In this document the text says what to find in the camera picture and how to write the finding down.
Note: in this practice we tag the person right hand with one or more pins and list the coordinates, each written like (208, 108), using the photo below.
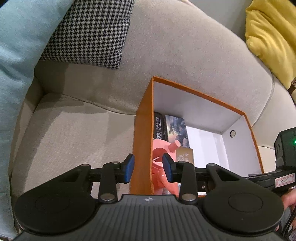
(289, 200)

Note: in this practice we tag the black book in box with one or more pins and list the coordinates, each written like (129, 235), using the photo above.
(160, 128)

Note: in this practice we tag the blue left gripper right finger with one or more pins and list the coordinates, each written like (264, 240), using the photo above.
(170, 168)

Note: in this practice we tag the dark painted picture box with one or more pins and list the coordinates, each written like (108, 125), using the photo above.
(175, 129)

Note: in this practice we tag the houndstooth black white cushion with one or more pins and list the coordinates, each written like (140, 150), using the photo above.
(91, 33)

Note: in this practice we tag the light blue cushion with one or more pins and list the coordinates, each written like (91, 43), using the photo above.
(26, 27)

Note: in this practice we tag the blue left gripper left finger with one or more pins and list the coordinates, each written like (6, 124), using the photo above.
(127, 168)

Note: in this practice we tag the orange cardboard box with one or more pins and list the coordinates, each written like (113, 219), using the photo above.
(218, 133)

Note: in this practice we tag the salmon pink plastic toy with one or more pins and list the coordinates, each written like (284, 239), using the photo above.
(159, 168)

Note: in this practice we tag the beige fabric sofa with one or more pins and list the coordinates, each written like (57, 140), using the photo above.
(75, 114)

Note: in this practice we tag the brown cardboard cube box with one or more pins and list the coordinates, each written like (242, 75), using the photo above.
(184, 154)

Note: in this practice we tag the yellow cushion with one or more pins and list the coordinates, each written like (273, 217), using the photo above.
(270, 35)

